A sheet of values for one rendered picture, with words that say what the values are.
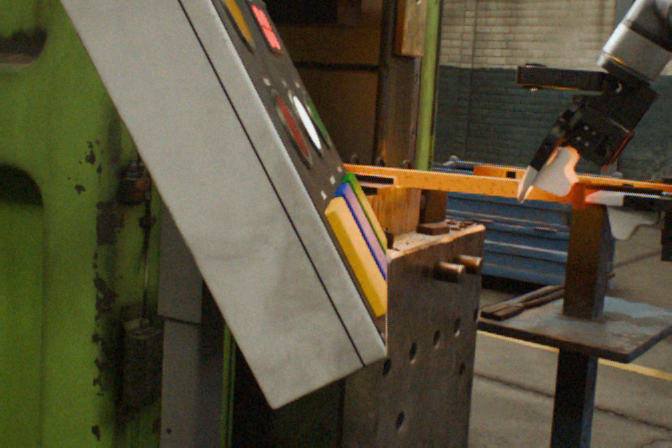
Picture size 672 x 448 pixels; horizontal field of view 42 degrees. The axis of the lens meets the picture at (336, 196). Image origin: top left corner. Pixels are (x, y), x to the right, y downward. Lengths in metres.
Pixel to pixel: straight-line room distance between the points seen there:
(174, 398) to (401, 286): 0.49
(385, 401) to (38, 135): 0.54
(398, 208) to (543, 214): 3.81
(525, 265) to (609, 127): 4.01
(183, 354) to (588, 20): 8.88
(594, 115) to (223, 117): 0.69
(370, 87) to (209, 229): 1.02
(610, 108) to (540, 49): 8.54
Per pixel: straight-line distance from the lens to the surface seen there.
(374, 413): 1.15
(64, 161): 1.00
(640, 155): 9.19
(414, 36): 1.56
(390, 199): 1.22
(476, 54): 10.03
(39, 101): 1.03
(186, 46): 0.52
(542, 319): 1.67
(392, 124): 1.54
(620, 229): 1.14
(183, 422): 0.73
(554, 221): 5.03
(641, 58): 1.12
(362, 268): 0.55
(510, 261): 5.14
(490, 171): 1.64
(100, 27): 0.54
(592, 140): 1.14
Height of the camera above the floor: 1.12
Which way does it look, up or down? 7 degrees down
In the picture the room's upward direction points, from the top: 3 degrees clockwise
